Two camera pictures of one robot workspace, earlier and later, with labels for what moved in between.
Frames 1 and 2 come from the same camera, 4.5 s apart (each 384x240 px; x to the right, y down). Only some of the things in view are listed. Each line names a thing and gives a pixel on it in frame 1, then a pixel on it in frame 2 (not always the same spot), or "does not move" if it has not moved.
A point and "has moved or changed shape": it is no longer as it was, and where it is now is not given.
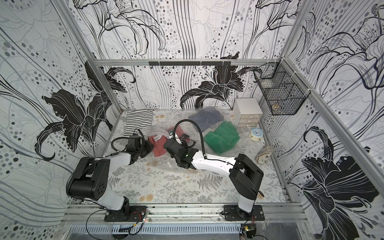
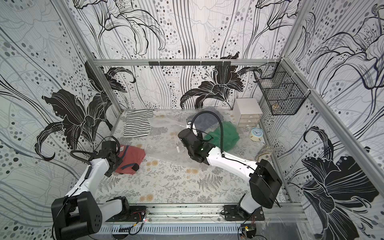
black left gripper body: x=144 y=150 -> x=114 y=165
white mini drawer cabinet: x=247 y=112 does not move
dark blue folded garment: x=206 y=117 does not move
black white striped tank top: x=137 y=120 does not move
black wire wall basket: x=283 y=90 does not move
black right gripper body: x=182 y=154 -> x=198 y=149
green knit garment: x=224 y=138 does not move
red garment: x=158 y=146 has moved or changed shape
